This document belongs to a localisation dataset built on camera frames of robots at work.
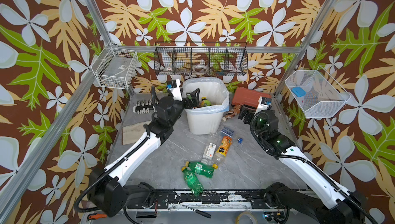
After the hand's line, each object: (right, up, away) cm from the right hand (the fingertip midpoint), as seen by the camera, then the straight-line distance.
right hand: (247, 107), depth 75 cm
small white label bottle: (-19, -26, +11) cm, 34 cm away
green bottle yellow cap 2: (-28, -40, +5) cm, 49 cm away
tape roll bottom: (-2, -48, -11) cm, 49 cm away
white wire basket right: (+40, +5, +3) cm, 41 cm away
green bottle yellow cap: (-22, -32, +3) cm, 39 cm away
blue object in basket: (+33, +9, +11) cm, 36 cm away
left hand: (-29, +9, -6) cm, 31 cm away
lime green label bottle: (-20, +3, +18) cm, 27 cm away
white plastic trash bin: (-20, -6, +10) cm, 23 cm away
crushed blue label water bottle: (-7, -15, +18) cm, 25 cm away
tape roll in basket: (-23, +26, +24) cm, 42 cm away
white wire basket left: (-72, +23, +11) cm, 77 cm away
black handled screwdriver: (-22, -50, -5) cm, 55 cm away
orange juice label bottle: (-10, -24, +11) cm, 28 cm away
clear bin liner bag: (-15, +7, +20) cm, 26 cm away
